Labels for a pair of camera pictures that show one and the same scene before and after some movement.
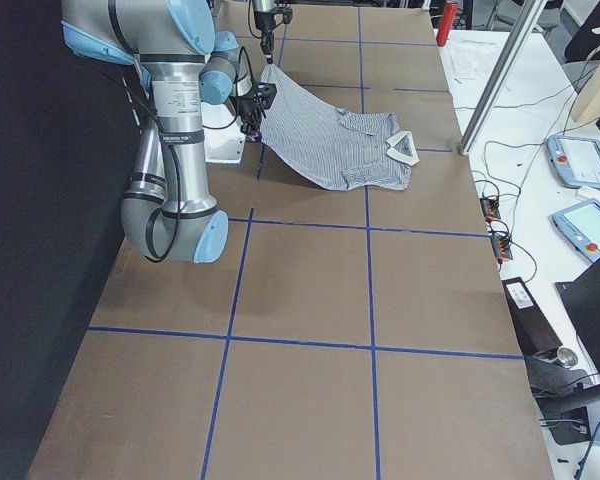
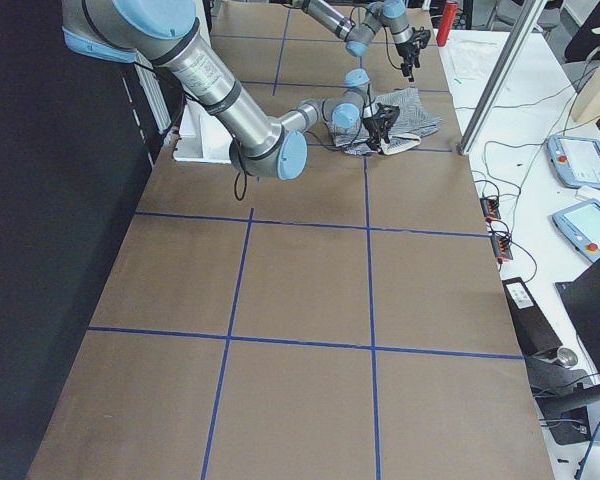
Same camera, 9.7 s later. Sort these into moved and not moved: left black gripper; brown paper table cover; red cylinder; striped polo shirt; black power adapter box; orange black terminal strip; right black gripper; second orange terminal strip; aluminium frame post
Moved: striped polo shirt; left black gripper; right black gripper
Not moved: red cylinder; black power adapter box; aluminium frame post; brown paper table cover; second orange terminal strip; orange black terminal strip
